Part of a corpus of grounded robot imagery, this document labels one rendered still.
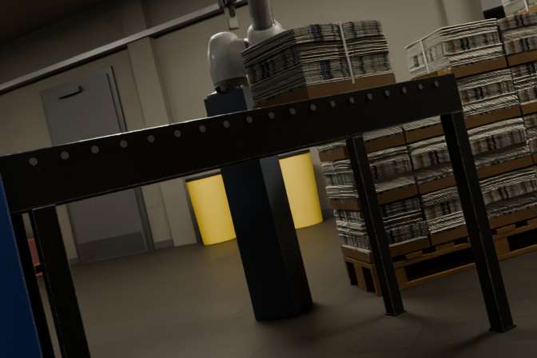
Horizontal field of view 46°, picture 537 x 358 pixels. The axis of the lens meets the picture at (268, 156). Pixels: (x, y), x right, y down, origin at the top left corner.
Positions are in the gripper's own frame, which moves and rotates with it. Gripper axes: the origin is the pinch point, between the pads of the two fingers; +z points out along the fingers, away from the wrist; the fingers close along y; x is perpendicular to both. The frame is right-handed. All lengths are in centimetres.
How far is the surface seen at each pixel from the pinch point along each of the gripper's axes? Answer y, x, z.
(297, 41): -15.0, -11.4, 12.8
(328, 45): -14.4, -22.5, 15.1
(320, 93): -15.5, -14.5, 29.0
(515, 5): 42, -186, -3
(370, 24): -12.9, -41.6, 10.0
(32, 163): -29, 70, 34
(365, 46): -13.1, -37.4, 16.9
